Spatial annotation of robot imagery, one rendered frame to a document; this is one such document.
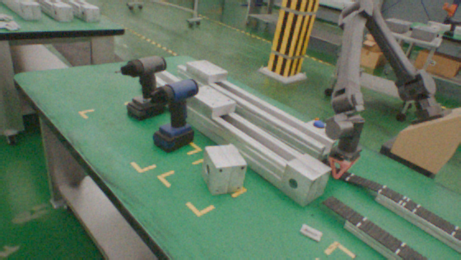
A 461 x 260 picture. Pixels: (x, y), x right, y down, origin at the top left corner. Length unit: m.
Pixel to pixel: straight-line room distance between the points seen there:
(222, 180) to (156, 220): 0.20
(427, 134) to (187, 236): 0.93
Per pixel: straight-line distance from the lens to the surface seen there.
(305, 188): 0.92
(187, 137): 1.07
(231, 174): 0.88
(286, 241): 0.83
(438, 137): 1.35
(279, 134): 1.16
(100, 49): 2.53
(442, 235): 1.07
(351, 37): 1.18
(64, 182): 1.84
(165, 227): 0.81
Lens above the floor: 1.37
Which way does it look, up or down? 29 degrees down
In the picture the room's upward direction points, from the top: 10 degrees clockwise
